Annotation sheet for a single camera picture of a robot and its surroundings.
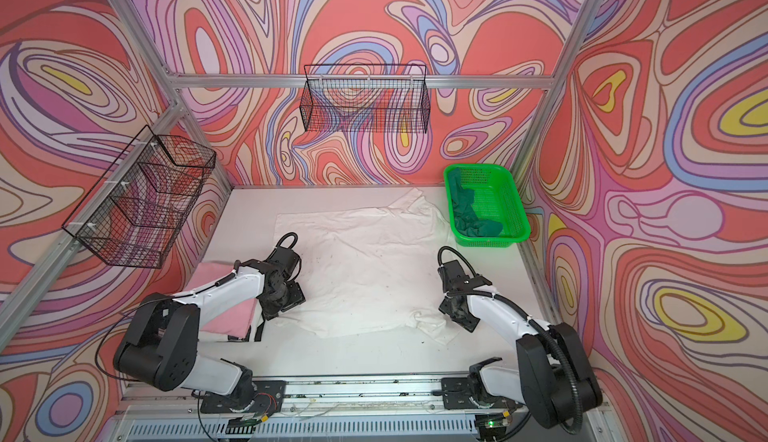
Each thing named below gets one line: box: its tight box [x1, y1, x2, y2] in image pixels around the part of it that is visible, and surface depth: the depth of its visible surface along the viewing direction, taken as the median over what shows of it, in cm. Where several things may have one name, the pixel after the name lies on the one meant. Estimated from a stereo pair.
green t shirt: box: [448, 168, 503, 237], surface depth 107 cm
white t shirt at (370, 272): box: [275, 188, 459, 345], surface depth 98 cm
